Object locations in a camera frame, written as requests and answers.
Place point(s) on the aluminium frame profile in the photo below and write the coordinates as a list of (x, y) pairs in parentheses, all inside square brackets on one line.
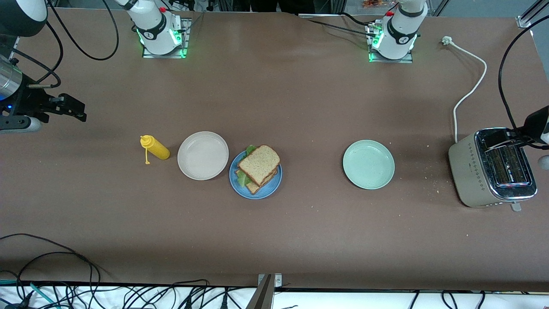
[(529, 15)]

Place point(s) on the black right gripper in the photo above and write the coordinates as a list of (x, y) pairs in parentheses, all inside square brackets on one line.
[(31, 103)]

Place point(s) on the blue round plate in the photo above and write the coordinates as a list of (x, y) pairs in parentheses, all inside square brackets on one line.
[(268, 191)]

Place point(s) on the green lettuce leaf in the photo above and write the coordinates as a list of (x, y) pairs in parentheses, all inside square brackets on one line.
[(243, 177)]

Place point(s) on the orange snack package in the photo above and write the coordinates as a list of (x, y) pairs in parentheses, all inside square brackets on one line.
[(374, 4)]

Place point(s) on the yellow mustard squeeze bottle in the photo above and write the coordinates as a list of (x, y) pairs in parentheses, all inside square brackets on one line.
[(158, 149)]

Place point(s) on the beige metal toaster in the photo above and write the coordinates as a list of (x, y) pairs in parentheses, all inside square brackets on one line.
[(469, 171)]

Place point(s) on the grey metal bar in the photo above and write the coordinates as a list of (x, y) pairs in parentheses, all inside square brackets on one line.
[(262, 296)]

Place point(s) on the green round plate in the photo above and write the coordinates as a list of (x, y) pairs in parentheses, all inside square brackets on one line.
[(368, 164)]

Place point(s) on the beige round plate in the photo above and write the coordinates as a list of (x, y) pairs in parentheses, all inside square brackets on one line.
[(203, 155)]

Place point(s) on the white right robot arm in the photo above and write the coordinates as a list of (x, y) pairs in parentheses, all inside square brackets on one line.
[(156, 32)]

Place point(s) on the silver metal bracket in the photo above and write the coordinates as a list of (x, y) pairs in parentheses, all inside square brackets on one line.
[(276, 280)]

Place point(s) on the brown bread slice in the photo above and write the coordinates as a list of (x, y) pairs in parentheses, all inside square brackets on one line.
[(258, 164), (255, 186)]

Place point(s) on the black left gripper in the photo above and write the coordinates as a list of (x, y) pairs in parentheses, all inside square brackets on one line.
[(533, 124)]

